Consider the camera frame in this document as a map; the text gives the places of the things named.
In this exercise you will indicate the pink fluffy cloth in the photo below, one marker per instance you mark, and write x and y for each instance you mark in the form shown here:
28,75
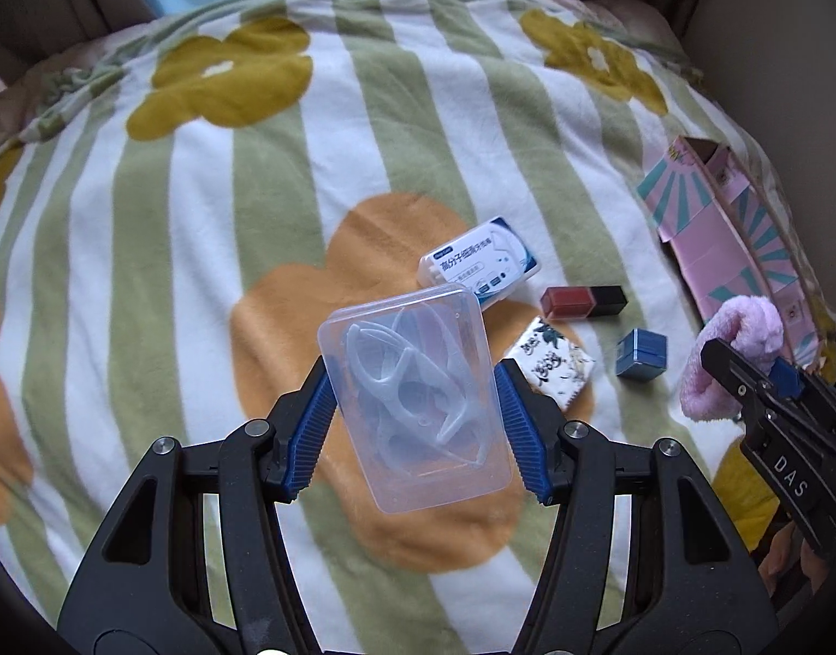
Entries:
745,327

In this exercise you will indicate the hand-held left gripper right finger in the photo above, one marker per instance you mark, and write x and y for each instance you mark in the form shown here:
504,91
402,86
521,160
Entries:
520,430

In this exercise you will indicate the person's right hand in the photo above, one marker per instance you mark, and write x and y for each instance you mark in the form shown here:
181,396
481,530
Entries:
790,563

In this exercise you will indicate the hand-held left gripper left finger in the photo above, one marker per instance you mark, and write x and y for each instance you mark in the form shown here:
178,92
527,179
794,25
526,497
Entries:
308,436

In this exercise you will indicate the striped flower print blanket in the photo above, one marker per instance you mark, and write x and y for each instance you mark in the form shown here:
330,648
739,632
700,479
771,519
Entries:
185,286

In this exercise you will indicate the small blue cube box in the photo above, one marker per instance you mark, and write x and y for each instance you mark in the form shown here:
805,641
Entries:
639,355

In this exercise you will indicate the red lipstick with black cap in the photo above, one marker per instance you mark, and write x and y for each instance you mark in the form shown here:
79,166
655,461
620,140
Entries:
575,303

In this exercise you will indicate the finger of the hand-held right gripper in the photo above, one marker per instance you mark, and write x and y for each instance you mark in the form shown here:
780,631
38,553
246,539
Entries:
831,396
785,376

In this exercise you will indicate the pink cardboard box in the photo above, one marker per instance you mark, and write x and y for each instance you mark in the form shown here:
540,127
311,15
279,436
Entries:
697,218

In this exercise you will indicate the white blue floss pick box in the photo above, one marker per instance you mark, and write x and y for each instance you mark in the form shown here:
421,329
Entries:
486,259

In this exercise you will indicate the clear plastic box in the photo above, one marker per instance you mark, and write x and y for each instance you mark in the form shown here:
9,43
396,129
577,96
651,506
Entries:
418,396

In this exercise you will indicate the floral print tissue pack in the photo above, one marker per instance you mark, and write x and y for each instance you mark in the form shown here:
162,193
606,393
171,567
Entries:
554,361

